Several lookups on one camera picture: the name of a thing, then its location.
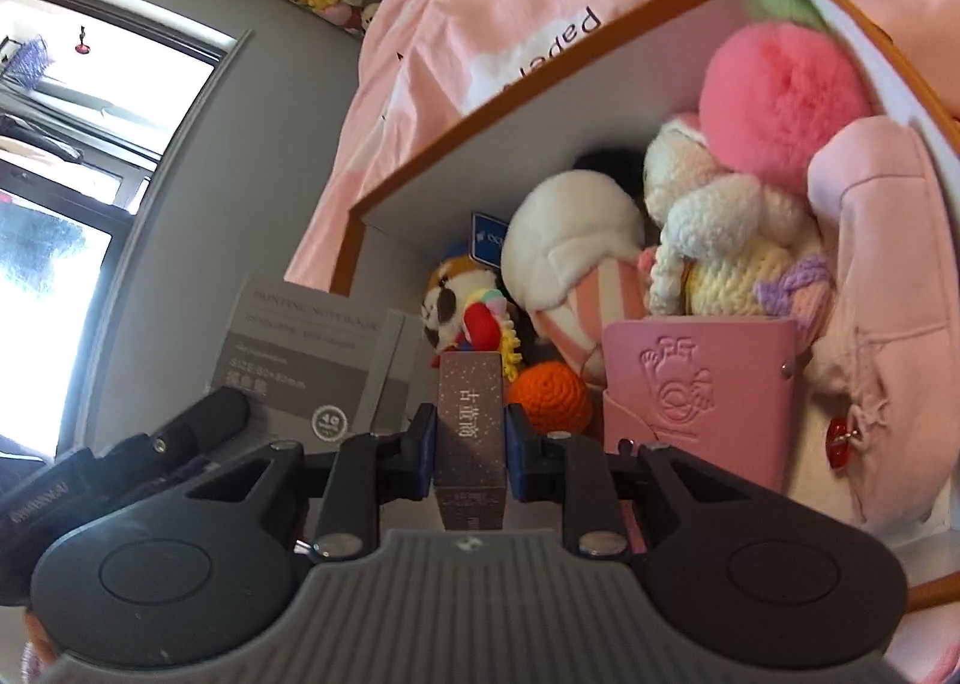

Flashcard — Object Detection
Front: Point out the person's left hand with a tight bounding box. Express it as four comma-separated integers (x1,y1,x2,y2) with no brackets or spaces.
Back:
23,611,59,682

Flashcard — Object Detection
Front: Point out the pink green pompom peach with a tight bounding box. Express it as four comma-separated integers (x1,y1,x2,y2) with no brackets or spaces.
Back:
698,0,874,196

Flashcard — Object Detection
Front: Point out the orange cardboard box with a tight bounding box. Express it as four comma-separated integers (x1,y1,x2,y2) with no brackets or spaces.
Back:
327,0,958,307

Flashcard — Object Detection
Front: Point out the small crowned figurine magnet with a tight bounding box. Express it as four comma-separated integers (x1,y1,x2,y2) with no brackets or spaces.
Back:
462,287,523,383

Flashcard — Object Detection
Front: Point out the window frame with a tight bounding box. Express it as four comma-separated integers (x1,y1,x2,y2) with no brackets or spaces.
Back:
2,0,235,458

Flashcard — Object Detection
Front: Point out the white crochet bunny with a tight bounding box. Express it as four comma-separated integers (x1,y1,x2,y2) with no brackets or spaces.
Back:
641,113,835,354

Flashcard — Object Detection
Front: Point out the red panda sailor plush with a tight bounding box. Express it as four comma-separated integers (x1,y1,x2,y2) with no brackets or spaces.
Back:
420,252,506,367

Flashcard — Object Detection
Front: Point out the crochet orange strawberry toy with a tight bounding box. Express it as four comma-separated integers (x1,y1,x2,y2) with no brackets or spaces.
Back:
506,361,592,434

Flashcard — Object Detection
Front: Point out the white ice cream plush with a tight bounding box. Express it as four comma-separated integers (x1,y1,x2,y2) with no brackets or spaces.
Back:
501,169,647,388

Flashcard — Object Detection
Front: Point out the dark purple small box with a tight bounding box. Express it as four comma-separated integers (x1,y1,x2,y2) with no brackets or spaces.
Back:
433,351,508,531

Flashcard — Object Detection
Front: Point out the pink fabric pouch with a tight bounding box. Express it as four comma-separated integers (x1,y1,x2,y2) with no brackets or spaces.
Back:
788,115,958,546

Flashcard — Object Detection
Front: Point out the pink leather card holder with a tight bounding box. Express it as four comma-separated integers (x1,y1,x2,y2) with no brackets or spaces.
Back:
602,317,796,491

